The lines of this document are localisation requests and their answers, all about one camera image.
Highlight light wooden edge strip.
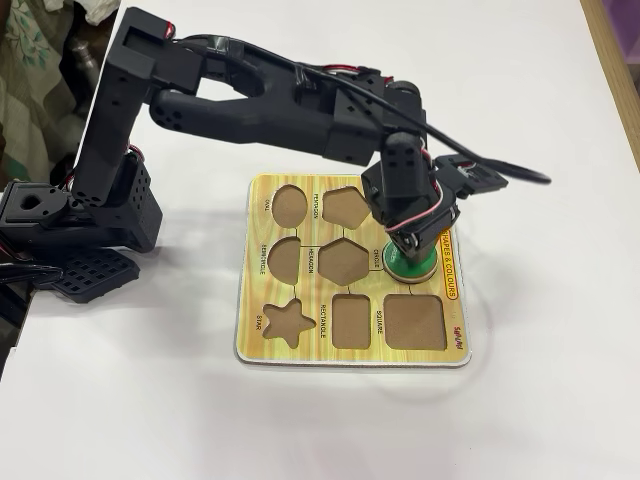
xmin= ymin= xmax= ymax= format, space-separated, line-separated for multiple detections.
xmin=579 ymin=0 xmax=640 ymax=174

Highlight red black base servo wires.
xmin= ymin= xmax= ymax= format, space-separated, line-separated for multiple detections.
xmin=49 ymin=144 xmax=84 ymax=191

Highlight green round piece yellow pin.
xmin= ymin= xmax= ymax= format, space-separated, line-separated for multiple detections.
xmin=381 ymin=243 xmax=437 ymax=285

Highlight black table clamp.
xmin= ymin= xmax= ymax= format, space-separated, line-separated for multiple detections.
xmin=0 ymin=259 xmax=64 ymax=289

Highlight red white gripper servo wire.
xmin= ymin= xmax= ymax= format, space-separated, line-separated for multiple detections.
xmin=382 ymin=149 xmax=459 ymax=236

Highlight wooden shapes puzzle board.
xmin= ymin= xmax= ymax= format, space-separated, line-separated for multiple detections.
xmin=233 ymin=172 xmax=475 ymax=371

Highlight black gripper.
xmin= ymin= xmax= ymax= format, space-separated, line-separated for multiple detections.
xmin=359 ymin=130 xmax=461 ymax=266

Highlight white crumpled cloth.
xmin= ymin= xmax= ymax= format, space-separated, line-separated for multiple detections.
xmin=74 ymin=0 xmax=121 ymax=25

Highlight dark metal bottle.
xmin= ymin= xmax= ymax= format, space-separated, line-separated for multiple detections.
xmin=67 ymin=37 xmax=101 ymax=109

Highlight black robot base grid foot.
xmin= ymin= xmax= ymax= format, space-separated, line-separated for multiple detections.
xmin=0 ymin=179 xmax=141 ymax=305

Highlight black square wrist camera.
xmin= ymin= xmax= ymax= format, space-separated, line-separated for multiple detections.
xmin=433 ymin=153 xmax=510 ymax=199

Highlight floral green cloth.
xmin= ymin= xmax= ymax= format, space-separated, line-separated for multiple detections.
xmin=0 ymin=0 xmax=81 ymax=186

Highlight black camera cable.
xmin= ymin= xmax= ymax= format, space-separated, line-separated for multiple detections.
xmin=172 ymin=34 xmax=554 ymax=186

